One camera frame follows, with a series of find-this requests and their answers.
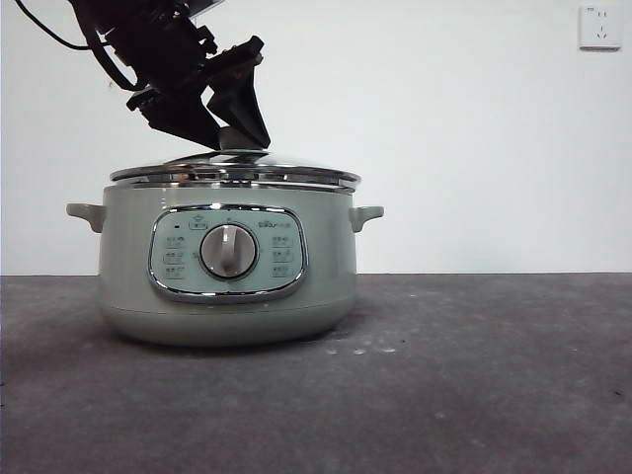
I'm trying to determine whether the glass lid with green knob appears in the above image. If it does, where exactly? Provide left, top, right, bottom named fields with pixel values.
left=109, top=125, right=361, bottom=192

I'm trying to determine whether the thin black cable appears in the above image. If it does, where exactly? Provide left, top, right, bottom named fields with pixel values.
left=13, top=0, right=93, bottom=51

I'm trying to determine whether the black sleeved cable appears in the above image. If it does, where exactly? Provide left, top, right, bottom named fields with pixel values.
left=83, top=24, right=142, bottom=93

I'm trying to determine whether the pale green electric pot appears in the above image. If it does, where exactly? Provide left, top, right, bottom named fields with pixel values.
left=66, top=184, right=385, bottom=347

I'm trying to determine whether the white wall socket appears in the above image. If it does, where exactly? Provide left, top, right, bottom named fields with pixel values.
left=578, top=4, right=623, bottom=51

